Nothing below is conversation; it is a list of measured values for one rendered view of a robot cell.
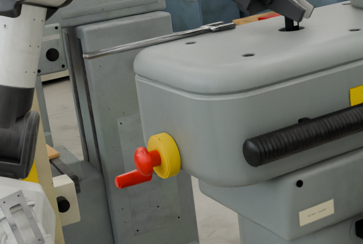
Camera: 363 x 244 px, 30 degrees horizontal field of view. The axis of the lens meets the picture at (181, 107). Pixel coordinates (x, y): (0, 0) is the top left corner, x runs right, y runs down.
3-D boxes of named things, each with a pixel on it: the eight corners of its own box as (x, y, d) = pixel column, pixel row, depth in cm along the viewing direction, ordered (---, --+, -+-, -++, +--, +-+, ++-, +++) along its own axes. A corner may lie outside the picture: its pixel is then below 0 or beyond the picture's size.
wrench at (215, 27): (91, 61, 93) (89, 55, 93) (80, 58, 96) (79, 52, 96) (235, 27, 104) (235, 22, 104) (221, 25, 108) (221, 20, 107)
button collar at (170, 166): (170, 184, 89) (165, 141, 87) (150, 172, 94) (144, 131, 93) (183, 180, 90) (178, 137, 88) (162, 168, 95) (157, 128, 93)
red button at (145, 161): (146, 181, 88) (141, 153, 87) (133, 173, 92) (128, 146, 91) (168, 174, 90) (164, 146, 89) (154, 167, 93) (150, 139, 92)
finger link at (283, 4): (300, 25, 96) (264, 4, 98) (309, 6, 94) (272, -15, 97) (294, 27, 95) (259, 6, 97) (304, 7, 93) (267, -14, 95)
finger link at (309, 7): (314, 3, 96) (279, -18, 98) (306, 22, 98) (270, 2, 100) (319, 1, 97) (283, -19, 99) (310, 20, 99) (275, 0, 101)
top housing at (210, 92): (225, 203, 81) (210, 74, 77) (132, 150, 104) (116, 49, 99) (484, 109, 102) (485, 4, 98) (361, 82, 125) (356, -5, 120)
